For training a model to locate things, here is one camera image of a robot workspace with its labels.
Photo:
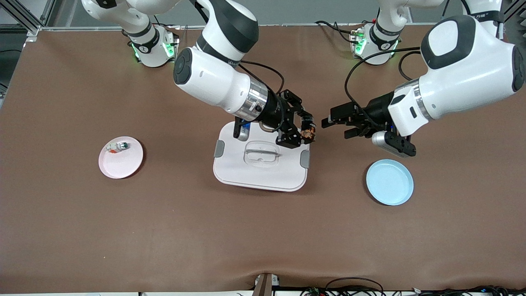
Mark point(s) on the pink round plate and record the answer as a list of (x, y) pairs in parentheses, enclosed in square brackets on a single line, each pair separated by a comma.
[(119, 166)]

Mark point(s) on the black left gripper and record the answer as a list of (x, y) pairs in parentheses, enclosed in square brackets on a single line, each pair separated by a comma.
[(377, 110)]

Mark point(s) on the black switch with orange button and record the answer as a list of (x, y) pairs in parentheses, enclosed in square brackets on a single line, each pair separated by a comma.
[(308, 133)]

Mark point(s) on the aluminium table edge rail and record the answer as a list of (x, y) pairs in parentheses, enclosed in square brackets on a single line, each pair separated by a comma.
[(287, 25)]

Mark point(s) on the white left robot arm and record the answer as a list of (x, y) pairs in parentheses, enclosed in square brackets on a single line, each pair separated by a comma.
[(464, 78)]

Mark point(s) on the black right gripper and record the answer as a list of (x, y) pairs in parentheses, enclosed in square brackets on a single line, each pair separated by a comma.
[(274, 112)]

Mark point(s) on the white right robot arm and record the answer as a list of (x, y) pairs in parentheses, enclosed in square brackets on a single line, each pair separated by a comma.
[(213, 82)]

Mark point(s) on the white lidded storage box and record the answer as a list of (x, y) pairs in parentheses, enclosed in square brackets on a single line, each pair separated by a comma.
[(259, 168)]

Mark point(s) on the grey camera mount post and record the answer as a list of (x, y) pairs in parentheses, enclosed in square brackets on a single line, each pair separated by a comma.
[(263, 285)]

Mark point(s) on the light blue round plate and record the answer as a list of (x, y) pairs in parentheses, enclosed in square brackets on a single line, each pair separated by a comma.
[(389, 183)]

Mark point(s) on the white switch with green button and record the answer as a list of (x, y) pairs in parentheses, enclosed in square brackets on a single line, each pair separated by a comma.
[(121, 145)]

